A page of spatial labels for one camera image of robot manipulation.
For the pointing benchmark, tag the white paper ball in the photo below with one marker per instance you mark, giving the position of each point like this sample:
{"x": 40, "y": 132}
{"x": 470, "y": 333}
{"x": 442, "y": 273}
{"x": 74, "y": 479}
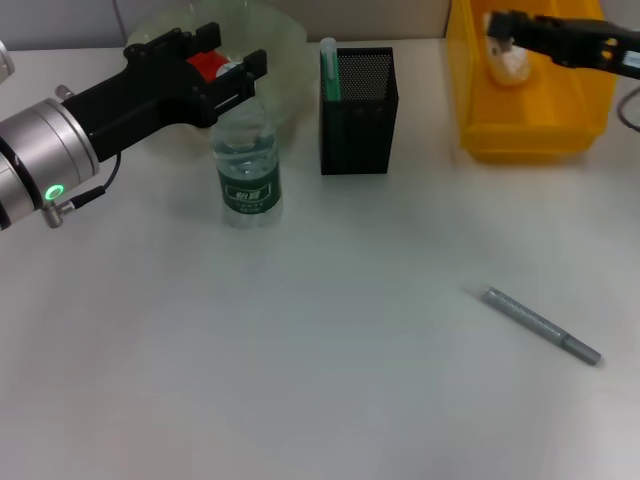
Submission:
{"x": 512, "y": 70}

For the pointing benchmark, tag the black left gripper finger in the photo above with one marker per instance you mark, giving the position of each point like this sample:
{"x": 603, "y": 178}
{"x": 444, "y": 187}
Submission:
{"x": 207, "y": 37}
{"x": 250, "y": 72}

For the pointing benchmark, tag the pale green glass fruit plate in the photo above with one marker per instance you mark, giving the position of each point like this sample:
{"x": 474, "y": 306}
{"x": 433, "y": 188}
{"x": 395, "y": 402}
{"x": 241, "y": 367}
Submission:
{"x": 285, "y": 50}

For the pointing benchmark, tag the red-orange toy orange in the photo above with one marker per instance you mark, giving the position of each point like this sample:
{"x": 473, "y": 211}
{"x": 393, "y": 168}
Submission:
{"x": 207, "y": 62}

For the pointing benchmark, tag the mint green pen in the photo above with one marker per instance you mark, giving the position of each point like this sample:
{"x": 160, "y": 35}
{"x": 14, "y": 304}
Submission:
{"x": 331, "y": 70}

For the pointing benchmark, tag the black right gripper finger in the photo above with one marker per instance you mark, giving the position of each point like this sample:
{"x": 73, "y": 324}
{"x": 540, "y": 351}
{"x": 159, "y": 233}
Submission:
{"x": 520, "y": 21}
{"x": 530, "y": 42}

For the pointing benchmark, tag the grey marker pen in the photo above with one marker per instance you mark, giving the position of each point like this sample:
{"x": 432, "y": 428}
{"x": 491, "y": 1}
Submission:
{"x": 540, "y": 325}

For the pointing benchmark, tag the black mesh pen holder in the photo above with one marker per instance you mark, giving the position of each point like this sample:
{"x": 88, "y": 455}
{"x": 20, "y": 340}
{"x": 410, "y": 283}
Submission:
{"x": 365, "y": 125}

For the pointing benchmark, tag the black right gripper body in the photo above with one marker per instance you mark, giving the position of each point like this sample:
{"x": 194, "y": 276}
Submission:
{"x": 595, "y": 45}

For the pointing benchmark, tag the yellow plastic bin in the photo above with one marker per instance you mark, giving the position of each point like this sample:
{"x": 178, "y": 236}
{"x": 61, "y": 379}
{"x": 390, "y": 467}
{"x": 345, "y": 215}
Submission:
{"x": 530, "y": 125}

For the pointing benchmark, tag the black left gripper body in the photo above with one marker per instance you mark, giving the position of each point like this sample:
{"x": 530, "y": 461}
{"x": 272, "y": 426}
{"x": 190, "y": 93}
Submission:
{"x": 145, "y": 95}

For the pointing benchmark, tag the clear green-label water bottle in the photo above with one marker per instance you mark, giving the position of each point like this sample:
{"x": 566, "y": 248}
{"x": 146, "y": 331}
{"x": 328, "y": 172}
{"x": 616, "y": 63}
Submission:
{"x": 250, "y": 190}

